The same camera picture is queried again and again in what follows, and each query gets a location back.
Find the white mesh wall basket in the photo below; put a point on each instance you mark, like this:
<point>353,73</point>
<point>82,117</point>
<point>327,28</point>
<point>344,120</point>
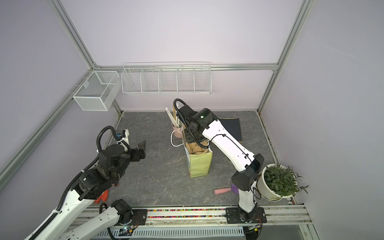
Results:
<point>98,91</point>

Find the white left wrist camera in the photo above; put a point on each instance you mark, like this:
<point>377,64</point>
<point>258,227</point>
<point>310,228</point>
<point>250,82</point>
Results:
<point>123,135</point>

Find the orange red scissors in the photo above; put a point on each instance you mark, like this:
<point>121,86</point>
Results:
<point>103,197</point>

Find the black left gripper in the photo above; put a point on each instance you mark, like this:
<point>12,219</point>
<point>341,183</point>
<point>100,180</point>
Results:
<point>137,157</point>

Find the white wire wall shelf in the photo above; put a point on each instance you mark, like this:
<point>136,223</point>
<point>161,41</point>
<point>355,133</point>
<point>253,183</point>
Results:
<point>167,78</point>

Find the pink straw holder cup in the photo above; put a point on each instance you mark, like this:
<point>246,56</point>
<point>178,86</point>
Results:
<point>177,130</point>

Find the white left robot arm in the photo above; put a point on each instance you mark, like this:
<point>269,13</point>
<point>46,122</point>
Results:
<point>86,187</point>

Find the single brown pulp cup carrier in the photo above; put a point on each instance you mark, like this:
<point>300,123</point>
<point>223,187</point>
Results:
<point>192,147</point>

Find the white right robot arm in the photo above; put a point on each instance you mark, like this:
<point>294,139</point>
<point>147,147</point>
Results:
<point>247,165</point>

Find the potted green plant white pot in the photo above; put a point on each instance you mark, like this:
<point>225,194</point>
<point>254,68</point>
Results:
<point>276,182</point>

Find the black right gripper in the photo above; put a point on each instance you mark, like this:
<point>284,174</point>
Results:
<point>189,139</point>

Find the purple scoop with pink handle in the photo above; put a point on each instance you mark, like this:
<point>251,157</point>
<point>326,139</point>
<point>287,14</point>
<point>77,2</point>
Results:
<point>233,189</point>

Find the landscape printed paper bag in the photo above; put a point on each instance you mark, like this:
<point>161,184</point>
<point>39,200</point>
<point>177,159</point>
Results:
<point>198,165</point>

